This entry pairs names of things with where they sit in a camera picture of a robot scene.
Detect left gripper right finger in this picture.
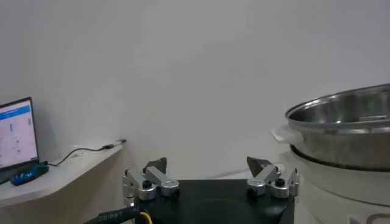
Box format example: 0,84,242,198
246,156,301,200

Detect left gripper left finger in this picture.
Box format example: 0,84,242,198
121,156,181,201

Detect stainless steel steamer basket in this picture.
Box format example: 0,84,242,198
270,83,390,172

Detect cream electric cooker base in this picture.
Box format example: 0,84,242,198
278,149,390,224

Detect white side desk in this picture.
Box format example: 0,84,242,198
0,142,126,224

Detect blue computer mouse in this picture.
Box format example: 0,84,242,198
10,164,49,186

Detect black laptop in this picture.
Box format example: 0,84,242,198
0,96,40,185

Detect black sleeved left wrist cable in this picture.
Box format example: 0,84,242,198
82,205,154,224

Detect black desk cable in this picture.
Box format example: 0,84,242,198
44,139,127,167

